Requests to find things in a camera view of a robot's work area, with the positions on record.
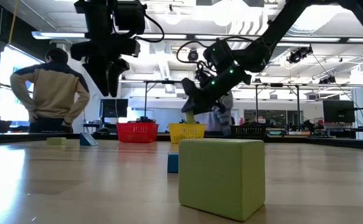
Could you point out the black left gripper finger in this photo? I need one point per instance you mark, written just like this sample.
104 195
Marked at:
115 77
100 77

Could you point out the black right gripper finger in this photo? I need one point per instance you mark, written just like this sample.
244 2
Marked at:
190 93
215 107

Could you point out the green wooden cylinder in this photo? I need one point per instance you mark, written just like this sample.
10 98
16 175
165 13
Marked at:
190 118

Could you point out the blue triangular wooden block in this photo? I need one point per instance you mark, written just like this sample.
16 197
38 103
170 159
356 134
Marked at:
87 140

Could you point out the blue rectangular wooden block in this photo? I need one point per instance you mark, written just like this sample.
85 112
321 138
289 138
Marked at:
172 162

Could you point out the green wooden cube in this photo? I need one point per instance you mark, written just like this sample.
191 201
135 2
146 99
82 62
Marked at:
221 179

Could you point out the green wooden block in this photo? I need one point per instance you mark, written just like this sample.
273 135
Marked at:
56 141

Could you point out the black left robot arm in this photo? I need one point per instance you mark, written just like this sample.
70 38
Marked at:
100 15

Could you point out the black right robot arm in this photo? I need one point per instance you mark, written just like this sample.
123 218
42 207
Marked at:
277 28

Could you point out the person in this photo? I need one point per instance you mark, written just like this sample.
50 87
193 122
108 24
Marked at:
223 119
50 93

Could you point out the black monitor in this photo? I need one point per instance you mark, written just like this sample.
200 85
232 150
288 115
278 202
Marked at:
114 108
338 111

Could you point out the yellow plastic basket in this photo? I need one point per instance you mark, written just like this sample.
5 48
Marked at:
186 133

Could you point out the black plastic basket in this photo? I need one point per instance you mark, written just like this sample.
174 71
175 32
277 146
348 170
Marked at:
248 131

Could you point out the long ceiling light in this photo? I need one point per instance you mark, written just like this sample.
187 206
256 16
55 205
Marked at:
58 35

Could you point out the red plastic basket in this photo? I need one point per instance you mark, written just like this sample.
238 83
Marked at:
137 133

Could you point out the black gantry frame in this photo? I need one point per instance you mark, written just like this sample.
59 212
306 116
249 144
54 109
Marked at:
159 81
277 85

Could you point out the black overhead camera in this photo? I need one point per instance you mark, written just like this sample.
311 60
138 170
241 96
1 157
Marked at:
193 55

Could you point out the black aluminium table frame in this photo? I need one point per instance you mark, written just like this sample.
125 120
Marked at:
28 136

